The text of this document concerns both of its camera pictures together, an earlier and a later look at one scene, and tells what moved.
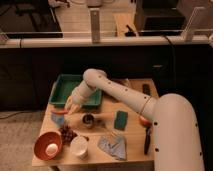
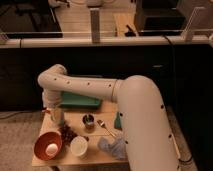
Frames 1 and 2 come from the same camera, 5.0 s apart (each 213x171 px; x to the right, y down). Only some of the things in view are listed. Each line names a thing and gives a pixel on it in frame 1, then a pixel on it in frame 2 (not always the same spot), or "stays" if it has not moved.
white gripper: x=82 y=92 to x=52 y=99
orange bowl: x=45 y=139 stays
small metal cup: x=88 y=120 stays
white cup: x=80 y=146 stays
